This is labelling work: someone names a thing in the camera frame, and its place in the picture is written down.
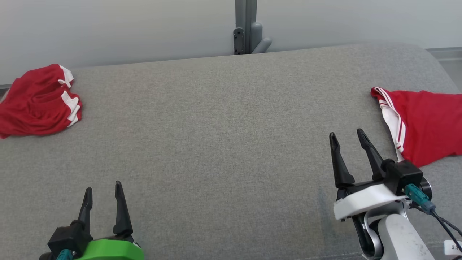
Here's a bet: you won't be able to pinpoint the red basketball jersey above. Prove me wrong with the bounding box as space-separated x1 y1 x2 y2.
371 87 462 168

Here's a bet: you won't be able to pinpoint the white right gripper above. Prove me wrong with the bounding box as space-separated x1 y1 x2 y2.
329 128 408 221

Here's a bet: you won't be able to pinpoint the black right camera cable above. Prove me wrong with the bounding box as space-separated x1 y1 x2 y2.
404 183 462 250

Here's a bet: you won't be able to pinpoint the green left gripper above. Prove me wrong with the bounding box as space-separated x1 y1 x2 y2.
74 181 145 260

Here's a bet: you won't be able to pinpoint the white cable label tag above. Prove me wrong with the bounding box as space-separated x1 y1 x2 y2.
444 240 462 256

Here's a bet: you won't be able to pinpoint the red shorts with white stripes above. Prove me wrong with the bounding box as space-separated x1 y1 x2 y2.
0 64 83 139

